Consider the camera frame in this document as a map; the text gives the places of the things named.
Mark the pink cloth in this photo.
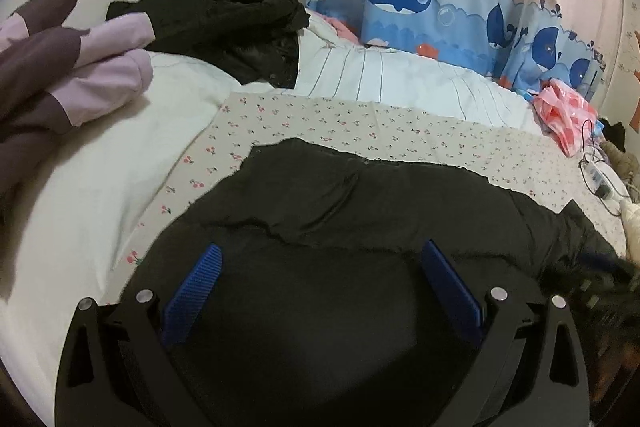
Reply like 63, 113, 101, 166
320, 14, 362, 46

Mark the black puffer jacket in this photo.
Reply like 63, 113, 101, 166
117, 137, 640, 427

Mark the brown knitted cloth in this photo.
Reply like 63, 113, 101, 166
600, 141, 640, 180

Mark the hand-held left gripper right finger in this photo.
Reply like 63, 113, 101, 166
420, 239, 591, 427

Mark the purple two-tone jacket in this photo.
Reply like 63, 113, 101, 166
0, 0, 153, 218

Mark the crumpled black jacket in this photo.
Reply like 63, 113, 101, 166
106, 0, 311, 90

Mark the white power strip with cable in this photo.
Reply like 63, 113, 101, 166
579, 119, 626, 218

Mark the pink checked plastic bag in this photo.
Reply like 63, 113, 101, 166
531, 79, 598, 158

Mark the cream puffer cloth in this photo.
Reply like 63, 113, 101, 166
619, 199, 640, 258

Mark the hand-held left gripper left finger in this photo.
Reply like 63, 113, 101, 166
54, 243, 223, 427

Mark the dark cloth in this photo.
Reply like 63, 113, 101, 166
597, 119, 626, 152

